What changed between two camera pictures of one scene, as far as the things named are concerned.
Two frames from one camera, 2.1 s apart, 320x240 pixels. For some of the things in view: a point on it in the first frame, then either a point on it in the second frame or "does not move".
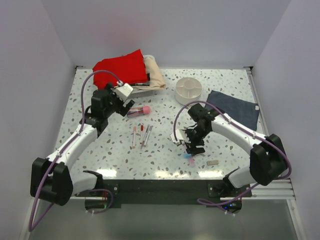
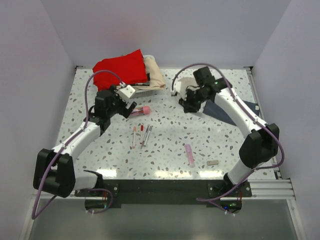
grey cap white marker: x=150 y=129 does not move
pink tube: x=191 y=162 does not move
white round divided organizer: x=188 y=90 does not move
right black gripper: x=193 y=144 to x=188 y=106
